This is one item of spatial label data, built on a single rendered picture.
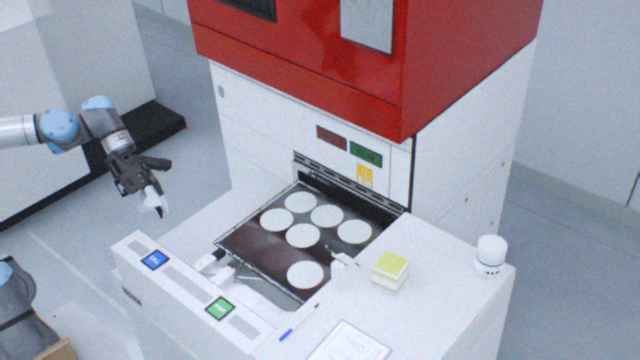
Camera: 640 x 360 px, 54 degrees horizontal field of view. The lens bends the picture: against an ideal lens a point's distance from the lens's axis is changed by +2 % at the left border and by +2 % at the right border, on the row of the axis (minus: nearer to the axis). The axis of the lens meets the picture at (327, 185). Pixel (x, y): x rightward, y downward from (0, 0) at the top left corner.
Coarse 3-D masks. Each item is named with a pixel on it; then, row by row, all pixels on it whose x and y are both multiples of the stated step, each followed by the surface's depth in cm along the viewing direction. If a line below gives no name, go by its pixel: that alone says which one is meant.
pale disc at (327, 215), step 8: (320, 208) 189; (328, 208) 189; (336, 208) 189; (312, 216) 187; (320, 216) 187; (328, 216) 187; (336, 216) 186; (320, 224) 184; (328, 224) 184; (336, 224) 184
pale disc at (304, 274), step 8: (296, 264) 172; (304, 264) 172; (312, 264) 172; (288, 272) 170; (296, 272) 170; (304, 272) 170; (312, 272) 170; (320, 272) 169; (296, 280) 168; (304, 280) 167; (312, 280) 167; (320, 280) 167
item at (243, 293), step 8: (208, 272) 174; (216, 272) 173; (224, 288) 169; (232, 288) 169; (240, 288) 169; (248, 288) 169; (240, 296) 167; (248, 296) 166; (256, 296) 166; (248, 304) 164; (256, 304) 164; (264, 304) 164; (272, 304) 164; (256, 312) 162; (264, 312) 162; (272, 312) 162; (280, 312) 162; (272, 320) 160
